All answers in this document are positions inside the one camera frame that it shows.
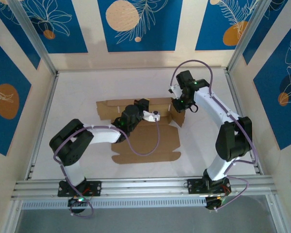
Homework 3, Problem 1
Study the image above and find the brown cardboard box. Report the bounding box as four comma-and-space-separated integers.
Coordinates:
96, 97, 186, 165

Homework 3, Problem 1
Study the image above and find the left black controller board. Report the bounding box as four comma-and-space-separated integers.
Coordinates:
67, 196, 88, 214

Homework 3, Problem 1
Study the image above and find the black controller board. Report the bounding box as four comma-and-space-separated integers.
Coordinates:
205, 195, 227, 211
67, 196, 88, 214

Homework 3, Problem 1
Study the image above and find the right black controller board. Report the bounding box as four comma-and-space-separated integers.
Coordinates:
205, 195, 227, 211

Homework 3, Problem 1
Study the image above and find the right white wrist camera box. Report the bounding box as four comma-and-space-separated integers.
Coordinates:
168, 83, 183, 97

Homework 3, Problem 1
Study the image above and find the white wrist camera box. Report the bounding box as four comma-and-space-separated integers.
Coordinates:
142, 110, 161, 122
168, 83, 183, 97

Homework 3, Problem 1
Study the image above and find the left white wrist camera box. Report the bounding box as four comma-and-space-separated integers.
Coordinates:
142, 110, 161, 122

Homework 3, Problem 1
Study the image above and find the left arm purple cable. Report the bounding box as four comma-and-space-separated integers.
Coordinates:
53, 117, 161, 218

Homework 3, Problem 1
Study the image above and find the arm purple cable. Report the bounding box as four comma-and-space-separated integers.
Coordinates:
170, 60, 257, 212
53, 117, 161, 218

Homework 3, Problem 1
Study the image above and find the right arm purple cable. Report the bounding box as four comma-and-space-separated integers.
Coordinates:
170, 60, 257, 212

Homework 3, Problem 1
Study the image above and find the right aluminium table rail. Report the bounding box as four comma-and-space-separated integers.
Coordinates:
224, 69, 264, 175

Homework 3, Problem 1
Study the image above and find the aluminium table rail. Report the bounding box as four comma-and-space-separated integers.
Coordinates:
224, 69, 264, 175
25, 72, 60, 180

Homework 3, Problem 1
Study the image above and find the wide aluminium mounting rail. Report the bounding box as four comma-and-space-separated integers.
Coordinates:
11, 177, 278, 201

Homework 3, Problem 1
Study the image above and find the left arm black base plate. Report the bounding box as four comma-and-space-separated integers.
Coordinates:
57, 180, 102, 197

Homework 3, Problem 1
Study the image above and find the left aluminium table rail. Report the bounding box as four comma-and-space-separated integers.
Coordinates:
25, 72, 60, 180

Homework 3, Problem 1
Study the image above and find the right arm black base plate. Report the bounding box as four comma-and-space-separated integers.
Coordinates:
187, 178, 231, 196

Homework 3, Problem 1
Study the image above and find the right aluminium frame post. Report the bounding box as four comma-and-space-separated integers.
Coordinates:
226, 0, 288, 72

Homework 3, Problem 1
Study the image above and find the aluminium frame post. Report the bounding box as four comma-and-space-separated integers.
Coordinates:
8, 0, 59, 76
226, 0, 288, 72

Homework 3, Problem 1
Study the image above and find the left aluminium frame post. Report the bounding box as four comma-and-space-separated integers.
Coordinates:
8, 0, 59, 76

